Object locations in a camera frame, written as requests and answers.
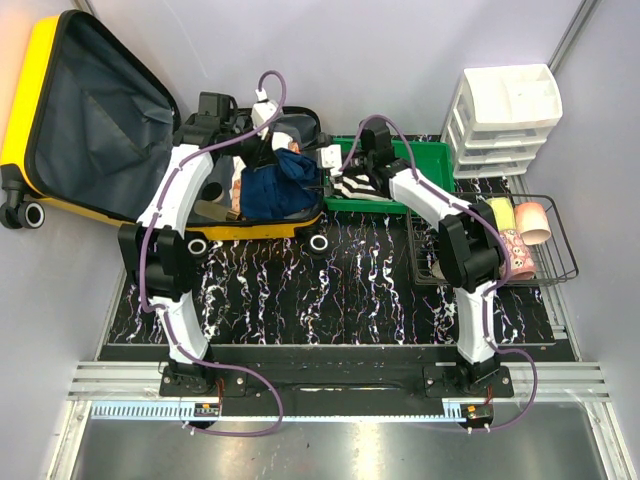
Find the orange bunny pattern garment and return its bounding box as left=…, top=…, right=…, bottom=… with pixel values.
left=231, top=161, right=307, bottom=220

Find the black wire dish rack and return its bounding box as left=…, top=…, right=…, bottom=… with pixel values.
left=406, top=192, right=579, bottom=287

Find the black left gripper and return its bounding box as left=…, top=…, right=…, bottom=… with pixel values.
left=222, top=116, right=279, bottom=172

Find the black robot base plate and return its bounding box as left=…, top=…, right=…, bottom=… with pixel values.
left=158, top=345, right=514, bottom=421

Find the white drawer organizer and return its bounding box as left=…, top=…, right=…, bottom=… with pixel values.
left=441, top=64, right=563, bottom=179

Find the black round cap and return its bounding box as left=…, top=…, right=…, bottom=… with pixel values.
left=202, top=182, right=224, bottom=202

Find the yellow Pikachu suitcase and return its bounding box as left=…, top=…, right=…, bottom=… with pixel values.
left=1, top=10, right=326, bottom=256

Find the gold cosmetic bottle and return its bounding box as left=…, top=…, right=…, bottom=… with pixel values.
left=194, top=200, right=241, bottom=222

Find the pink marbled cup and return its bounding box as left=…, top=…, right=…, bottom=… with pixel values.
left=514, top=202, right=551, bottom=246

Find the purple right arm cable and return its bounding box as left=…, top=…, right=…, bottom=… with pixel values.
left=339, top=114, right=539, bottom=433

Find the black white striped garment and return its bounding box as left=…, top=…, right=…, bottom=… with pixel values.
left=329, top=169, right=389, bottom=202

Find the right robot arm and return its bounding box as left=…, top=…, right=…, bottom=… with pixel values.
left=343, top=116, right=506, bottom=397

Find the pink skull pattern cup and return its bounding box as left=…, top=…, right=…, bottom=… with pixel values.
left=500, top=229, right=537, bottom=282

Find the navy blue garment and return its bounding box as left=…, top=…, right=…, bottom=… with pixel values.
left=240, top=149, right=320, bottom=220

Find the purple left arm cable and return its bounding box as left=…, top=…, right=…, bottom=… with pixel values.
left=137, top=71, right=285, bottom=436

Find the green plastic tray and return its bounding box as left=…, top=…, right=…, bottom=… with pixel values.
left=325, top=141, right=455, bottom=215

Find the pale green faceted cup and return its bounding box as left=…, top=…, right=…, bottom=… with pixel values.
left=486, top=197, right=516, bottom=232

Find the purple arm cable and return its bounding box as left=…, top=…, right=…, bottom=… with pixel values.
left=339, top=114, right=539, bottom=433
left=137, top=71, right=285, bottom=436

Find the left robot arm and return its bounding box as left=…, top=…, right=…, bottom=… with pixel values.
left=118, top=88, right=282, bottom=396

